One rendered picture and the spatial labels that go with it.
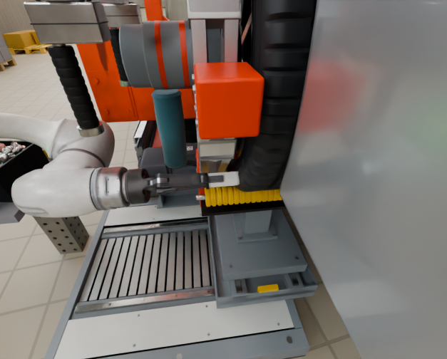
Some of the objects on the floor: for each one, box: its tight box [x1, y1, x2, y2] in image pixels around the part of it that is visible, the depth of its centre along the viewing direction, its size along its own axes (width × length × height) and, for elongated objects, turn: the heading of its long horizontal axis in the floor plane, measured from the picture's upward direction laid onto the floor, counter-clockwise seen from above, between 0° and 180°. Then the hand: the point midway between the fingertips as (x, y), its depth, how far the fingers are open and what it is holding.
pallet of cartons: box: [2, 30, 52, 55], centre depth 595 cm, size 121×80×42 cm, turn 15°
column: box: [32, 216, 89, 254], centre depth 100 cm, size 10×10×42 cm
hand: (223, 179), depth 50 cm, fingers closed, pressing on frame
